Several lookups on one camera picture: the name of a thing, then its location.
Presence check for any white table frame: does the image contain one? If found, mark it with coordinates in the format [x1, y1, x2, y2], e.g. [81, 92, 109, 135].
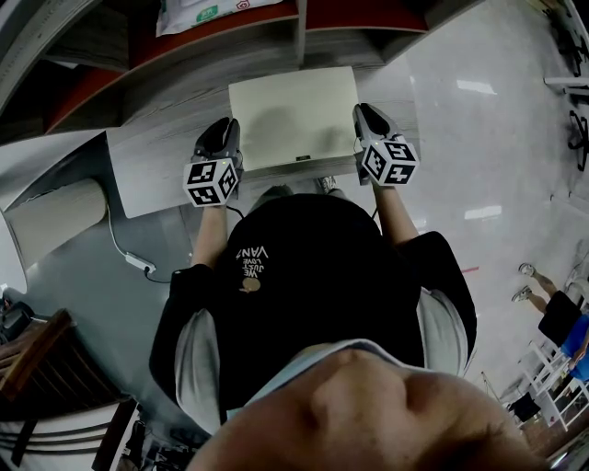
[544, 75, 589, 96]

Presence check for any person's face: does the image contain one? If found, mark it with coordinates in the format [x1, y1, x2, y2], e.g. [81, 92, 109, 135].
[186, 349, 549, 471]

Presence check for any white power cable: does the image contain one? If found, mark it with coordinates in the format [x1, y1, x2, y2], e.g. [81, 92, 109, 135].
[106, 201, 131, 257]

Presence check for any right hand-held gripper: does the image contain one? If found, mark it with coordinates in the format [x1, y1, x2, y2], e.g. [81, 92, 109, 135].
[352, 103, 421, 189]

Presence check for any cream box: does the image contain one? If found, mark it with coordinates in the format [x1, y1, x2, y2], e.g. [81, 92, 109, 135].
[228, 66, 361, 172]

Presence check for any person's right forearm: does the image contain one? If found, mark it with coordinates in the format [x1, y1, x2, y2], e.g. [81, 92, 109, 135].
[371, 183, 420, 247]

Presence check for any black office chair base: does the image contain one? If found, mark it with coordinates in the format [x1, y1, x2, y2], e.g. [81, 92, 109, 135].
[568, 109, 589, 171]

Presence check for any white slatted bench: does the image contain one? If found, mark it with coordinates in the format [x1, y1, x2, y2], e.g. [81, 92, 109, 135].
[0, 407, 139, 471]

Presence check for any white metal rack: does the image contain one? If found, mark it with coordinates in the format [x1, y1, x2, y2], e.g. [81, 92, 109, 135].
[505, 339, 589, 433]

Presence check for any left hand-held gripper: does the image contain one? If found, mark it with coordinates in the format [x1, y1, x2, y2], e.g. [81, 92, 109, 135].
[182, 118, 244, 209]

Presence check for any person's left forearm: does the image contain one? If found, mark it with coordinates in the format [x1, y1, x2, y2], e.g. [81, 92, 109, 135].
[191, 204, 231, 268]

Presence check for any white wet wipes packet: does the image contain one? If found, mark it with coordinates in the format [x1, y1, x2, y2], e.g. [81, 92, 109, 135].
[155, 0, 286, 38]

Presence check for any dark wooden chair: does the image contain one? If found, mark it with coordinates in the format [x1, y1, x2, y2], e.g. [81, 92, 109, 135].
[0, 307, 139, 415]

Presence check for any person's left leg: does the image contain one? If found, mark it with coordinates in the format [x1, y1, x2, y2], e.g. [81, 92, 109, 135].
[255, 183, 295, 211]

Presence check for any light blue face mask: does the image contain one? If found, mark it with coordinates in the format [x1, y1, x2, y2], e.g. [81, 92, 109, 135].
[225, 339, 424, 420]

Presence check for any white power adapter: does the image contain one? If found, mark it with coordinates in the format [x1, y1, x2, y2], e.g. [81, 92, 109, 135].
[124, 251, 156, 273]

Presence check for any person's black t-shirt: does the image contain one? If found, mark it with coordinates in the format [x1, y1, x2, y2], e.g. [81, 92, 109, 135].
[149, 192, 478, 436]

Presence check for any grey wooden shelf unit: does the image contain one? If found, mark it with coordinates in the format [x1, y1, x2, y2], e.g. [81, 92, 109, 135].
[0, 0, 489, 144]

